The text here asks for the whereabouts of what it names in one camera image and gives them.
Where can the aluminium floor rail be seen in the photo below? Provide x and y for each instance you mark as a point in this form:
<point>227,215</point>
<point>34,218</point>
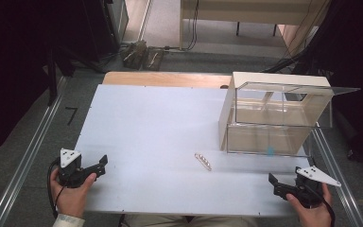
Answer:
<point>337,170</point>
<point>28,157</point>

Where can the person's left hand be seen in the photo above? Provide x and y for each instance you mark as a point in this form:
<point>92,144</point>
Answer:
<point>71,200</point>

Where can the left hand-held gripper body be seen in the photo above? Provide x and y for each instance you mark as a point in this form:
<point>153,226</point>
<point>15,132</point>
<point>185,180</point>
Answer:
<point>71,171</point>

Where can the wooden table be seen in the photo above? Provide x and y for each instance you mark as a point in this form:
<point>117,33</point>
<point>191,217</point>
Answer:
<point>164,79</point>

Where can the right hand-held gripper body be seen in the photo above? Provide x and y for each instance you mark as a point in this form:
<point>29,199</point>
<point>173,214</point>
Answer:
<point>308,192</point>

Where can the blue sticker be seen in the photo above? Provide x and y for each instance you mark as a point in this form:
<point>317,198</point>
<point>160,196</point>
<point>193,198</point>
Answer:
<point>270,151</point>

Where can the person's right hand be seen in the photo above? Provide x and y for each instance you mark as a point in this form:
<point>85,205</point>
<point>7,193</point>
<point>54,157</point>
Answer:
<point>315,217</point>

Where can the light wooden desk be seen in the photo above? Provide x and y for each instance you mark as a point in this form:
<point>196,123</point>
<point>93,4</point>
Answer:
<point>233,11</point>

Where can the black curtain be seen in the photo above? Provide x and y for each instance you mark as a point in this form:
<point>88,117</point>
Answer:
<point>356,63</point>
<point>15,63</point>

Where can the clear plastic box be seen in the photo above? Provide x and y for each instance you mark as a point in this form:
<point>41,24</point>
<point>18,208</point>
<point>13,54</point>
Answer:
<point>230,104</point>

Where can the person's beige trousers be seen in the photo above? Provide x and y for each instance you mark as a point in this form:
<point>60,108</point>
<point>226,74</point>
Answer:
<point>170,221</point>

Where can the floor box of tools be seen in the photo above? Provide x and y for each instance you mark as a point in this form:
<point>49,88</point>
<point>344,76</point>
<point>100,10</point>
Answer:
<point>141,56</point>

